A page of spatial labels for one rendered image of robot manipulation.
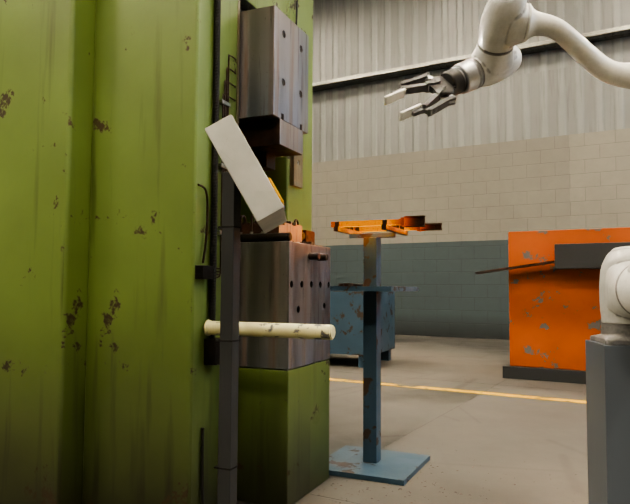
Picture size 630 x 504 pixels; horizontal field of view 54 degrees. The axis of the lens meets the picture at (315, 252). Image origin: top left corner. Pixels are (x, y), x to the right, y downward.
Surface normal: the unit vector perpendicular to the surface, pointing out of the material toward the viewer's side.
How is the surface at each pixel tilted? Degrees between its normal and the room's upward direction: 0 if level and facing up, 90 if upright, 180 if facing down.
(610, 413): 90
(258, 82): 90
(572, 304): 90
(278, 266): 90
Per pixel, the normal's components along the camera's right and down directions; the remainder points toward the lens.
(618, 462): -0.17, -0.06
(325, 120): -0.50, -0.05
